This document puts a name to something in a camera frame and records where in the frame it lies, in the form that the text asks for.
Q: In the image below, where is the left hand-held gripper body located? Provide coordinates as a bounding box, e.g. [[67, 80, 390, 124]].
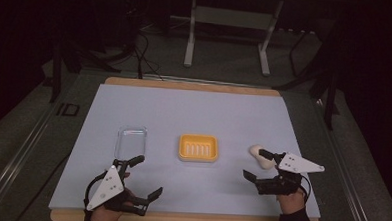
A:
[[84, 157, 151, 218]]

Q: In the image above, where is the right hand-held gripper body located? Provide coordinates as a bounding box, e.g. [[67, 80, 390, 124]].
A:
[[253, 150, 326, 199]]

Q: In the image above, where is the clear plastic container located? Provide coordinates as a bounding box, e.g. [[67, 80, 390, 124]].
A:
[[114, 124, 149, 162]]

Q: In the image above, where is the yellow soap dish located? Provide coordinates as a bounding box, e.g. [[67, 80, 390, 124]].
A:
[[177, 133, 221, 165]]

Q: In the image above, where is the person's left hand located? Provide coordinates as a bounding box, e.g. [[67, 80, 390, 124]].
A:
[[89, 170, 139, 221]]

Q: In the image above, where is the person's right hand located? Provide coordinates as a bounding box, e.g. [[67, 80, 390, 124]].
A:
[[275, 189, 307, 216]]

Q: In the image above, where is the black tripod stand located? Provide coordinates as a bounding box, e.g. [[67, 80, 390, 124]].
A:
[[270, 26, 345, 132]]

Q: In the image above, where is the pale blue table mat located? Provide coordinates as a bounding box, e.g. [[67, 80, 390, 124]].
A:
[[48, 80, 327, 221]]

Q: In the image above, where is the white metal stand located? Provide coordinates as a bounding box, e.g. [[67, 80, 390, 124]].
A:
[[183, 0, 285, 78]]

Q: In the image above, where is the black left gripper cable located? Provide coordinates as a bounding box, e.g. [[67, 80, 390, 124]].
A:
[[83, 169, 115, 213]]

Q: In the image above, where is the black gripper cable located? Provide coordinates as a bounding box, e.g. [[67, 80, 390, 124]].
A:
[[83, 169, 115, 213], [296, 173, 313, 202]]

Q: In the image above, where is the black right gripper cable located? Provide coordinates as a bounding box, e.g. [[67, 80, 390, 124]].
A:
[[296, 173, 313, 202]]

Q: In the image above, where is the black floor cable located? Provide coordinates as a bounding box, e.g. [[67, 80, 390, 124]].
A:
[[130, 30, 167, 82]]

